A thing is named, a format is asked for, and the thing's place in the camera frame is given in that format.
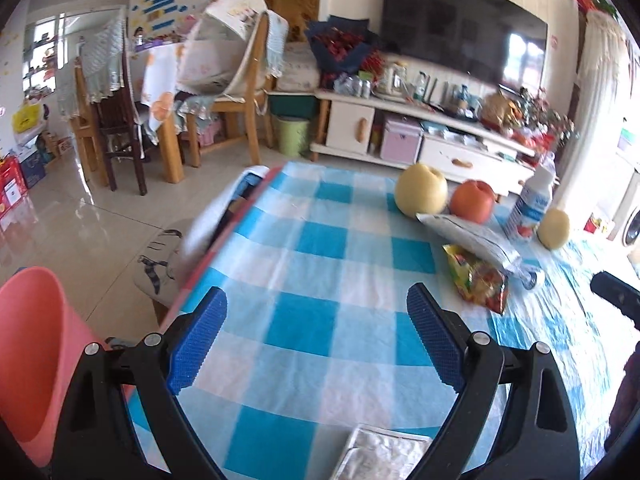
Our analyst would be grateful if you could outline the orange red apple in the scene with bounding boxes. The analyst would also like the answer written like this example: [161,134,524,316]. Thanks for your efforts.
[449,180,497,225]

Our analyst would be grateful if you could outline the yellow bag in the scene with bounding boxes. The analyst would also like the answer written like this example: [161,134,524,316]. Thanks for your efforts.
[12,102,44,134]

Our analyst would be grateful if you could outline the yellow pear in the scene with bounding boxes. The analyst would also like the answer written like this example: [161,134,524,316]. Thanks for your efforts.
[395,162,449,218]
[537,208,572,251]

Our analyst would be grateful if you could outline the dark wrapped red bouquet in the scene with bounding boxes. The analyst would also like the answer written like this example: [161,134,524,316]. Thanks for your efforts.
[305,17,382,87]

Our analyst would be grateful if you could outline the green waste bin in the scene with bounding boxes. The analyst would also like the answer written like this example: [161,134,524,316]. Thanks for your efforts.
[275,116,311,157]

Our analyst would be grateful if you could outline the pale blue knit towel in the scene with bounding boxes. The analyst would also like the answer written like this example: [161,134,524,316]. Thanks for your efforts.
[264,10,290,78]

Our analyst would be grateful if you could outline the blue cardboard box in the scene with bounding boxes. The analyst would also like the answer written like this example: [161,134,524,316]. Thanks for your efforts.
[20,152,48,189]

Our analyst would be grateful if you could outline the pink plastic bin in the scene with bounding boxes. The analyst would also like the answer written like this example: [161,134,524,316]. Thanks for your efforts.
[0,266,108,467]

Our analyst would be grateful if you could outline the dark green box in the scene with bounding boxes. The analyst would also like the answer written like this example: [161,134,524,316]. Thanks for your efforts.
[270,95,319,117]

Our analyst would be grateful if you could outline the white tassel wall hanging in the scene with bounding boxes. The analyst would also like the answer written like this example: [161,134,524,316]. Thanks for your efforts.
[574,0,632,196]

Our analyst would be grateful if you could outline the dark wooden chair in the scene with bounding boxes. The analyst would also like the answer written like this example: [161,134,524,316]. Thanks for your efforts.
[74,57,149,197]

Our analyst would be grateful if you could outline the glass kettle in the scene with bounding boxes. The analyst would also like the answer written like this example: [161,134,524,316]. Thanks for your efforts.
[384,62,408,97]

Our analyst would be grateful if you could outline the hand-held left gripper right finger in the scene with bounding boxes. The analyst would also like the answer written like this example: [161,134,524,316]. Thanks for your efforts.
[406,282,581,480]

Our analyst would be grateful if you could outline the dining table with printed cloth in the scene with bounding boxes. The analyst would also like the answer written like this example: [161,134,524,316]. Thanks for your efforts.
[127,42,187,184]

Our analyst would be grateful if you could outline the red gift boxes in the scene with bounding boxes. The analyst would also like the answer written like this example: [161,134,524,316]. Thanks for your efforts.
[0,157,28,218]

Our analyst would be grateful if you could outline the yellow red snack packet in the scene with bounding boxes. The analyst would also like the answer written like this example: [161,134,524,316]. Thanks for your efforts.
[442,244,510,316]

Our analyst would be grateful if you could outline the black television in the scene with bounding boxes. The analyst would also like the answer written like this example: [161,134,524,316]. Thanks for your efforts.
[385,0,548,96]

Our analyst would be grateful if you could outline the blue white checkered tablecloth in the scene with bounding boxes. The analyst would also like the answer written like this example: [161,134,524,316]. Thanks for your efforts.
[125,160,640,480]

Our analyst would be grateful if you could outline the dried flower bunch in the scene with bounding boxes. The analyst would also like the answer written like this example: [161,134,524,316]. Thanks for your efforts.
[520,89,577,143]

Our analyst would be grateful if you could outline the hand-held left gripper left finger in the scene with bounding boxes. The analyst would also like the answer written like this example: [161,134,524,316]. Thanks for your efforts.
[52,286,229,480]

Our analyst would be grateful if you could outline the white tv cabinet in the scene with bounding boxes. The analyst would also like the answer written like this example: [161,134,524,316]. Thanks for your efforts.
[310,87,538,196]

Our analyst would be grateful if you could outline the white printed cloth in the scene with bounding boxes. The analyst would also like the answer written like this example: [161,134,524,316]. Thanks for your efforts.
[179,0,271,97]

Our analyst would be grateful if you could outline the silver foil packet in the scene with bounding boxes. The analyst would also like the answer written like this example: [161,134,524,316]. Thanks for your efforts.
[332,424,433,480]

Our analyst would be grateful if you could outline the grey lace chair cover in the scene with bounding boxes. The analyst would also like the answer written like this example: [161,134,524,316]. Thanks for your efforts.
[79,10,129,106]

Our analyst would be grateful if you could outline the light wooden chair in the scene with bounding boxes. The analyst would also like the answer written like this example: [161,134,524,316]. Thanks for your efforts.
[197,10,281,168]

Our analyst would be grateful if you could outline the white yogurt bottle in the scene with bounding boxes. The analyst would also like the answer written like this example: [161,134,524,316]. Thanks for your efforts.
[502,152,557,243]

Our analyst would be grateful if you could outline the pale cardboard box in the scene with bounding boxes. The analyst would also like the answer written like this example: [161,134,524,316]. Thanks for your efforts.
[277,42,321,93]

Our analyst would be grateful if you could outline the pink storage box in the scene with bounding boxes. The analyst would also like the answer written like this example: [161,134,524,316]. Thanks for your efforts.
[381,115,424,165]

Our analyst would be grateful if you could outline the white washing machine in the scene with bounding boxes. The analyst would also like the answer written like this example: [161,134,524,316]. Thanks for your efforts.
[619,170,640,263]

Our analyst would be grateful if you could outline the silver white printed packet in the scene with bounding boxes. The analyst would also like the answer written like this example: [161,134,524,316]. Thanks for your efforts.
[416,212,523,275]

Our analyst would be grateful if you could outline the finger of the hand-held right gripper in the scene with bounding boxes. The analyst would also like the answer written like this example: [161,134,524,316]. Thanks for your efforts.
[590,270,640,333]

